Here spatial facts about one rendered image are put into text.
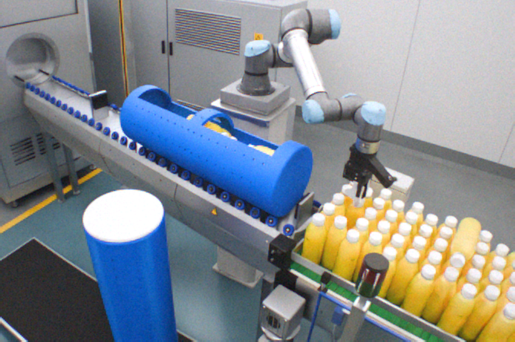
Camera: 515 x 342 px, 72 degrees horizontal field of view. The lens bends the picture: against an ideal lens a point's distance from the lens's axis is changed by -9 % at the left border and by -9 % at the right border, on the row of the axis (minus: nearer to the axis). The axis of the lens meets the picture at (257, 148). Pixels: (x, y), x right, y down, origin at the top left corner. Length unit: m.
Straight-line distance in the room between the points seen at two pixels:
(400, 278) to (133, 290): 0.90
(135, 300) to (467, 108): 3.45
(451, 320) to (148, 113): 1.38
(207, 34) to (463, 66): 2.37
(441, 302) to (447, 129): 3.05
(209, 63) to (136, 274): 2.28
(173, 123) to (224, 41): 1.68
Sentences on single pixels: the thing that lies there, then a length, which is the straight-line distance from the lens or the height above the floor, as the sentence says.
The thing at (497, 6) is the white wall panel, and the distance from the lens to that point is 3.91.
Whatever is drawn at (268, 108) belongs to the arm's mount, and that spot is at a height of 1.18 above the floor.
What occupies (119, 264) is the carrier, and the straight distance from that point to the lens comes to 1.37.
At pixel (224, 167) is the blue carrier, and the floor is 1.13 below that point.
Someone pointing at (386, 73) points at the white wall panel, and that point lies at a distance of 4.09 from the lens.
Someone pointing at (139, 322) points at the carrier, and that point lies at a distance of 1.62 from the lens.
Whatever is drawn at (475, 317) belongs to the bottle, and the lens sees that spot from 1.31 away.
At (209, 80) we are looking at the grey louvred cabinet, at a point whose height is 0.73.
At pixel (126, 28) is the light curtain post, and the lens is 2.45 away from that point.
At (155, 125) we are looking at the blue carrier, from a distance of 1.68.
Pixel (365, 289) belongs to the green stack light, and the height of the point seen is 1.19.
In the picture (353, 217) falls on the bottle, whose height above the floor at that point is 1.04.
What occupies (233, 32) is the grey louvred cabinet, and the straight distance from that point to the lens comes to 3.15.
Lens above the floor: 1.91
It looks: 30 degrees down
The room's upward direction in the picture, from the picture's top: 4 degrees clockwise
